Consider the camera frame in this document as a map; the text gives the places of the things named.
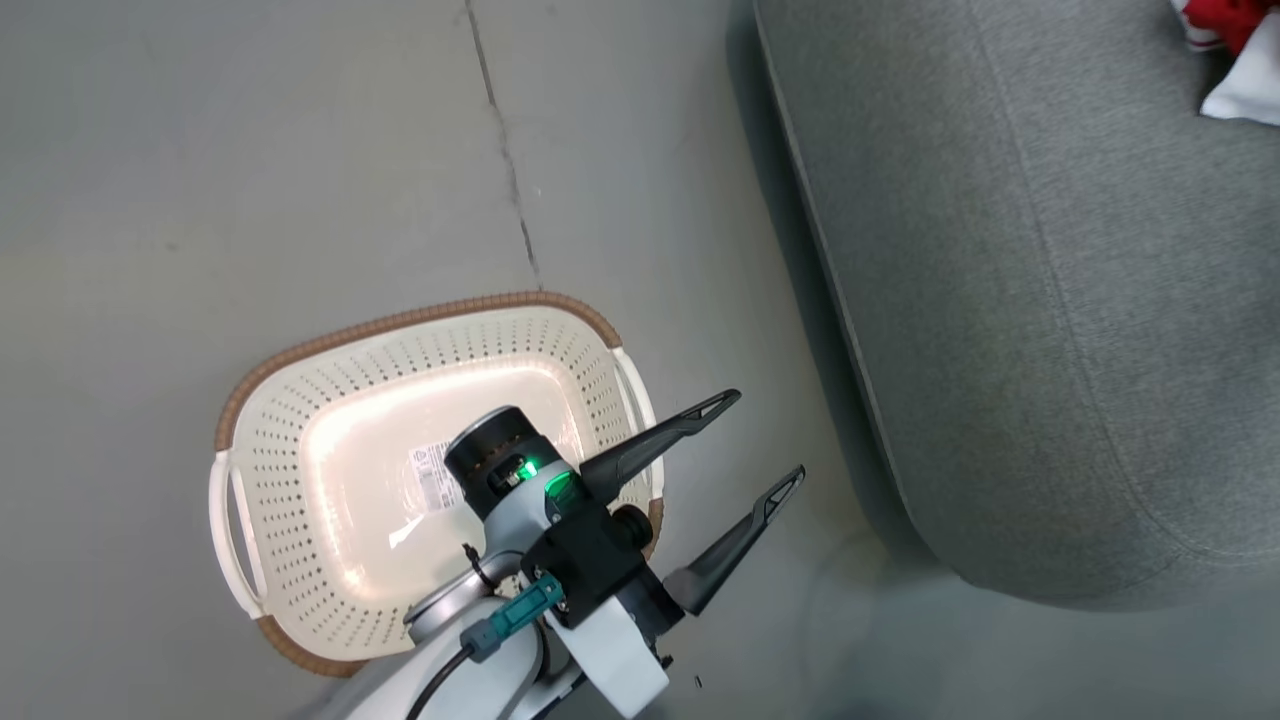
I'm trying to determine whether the white label sticker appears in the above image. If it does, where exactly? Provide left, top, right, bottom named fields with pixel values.
left=408, top=440, right=463, bottom=517

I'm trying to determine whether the grey fabric sofa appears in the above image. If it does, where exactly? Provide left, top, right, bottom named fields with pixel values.
left=750, top=0, right=1280, bottom=613

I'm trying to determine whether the white clothing item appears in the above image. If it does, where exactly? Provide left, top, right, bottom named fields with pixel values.
left=1198, top=38, right=1280, bottom=128

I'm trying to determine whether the teal cable connector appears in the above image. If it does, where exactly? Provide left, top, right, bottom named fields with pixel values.
left=459, top=574, right=567, bottom=664

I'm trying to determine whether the red clothing item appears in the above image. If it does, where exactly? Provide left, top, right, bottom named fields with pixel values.
left=1170, top=0, right=1280, bottom=57

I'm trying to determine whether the grey right gripper green band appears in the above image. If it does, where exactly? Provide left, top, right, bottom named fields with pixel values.
left=443, top=389, right=807, bottom=720

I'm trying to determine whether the thin black cable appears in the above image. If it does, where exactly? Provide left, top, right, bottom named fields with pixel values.
left=403, top=644, right=479, bottom=720

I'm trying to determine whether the cream perforated laundry basket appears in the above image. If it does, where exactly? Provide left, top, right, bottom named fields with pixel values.
left=207, top=290, right=667, bottom=680

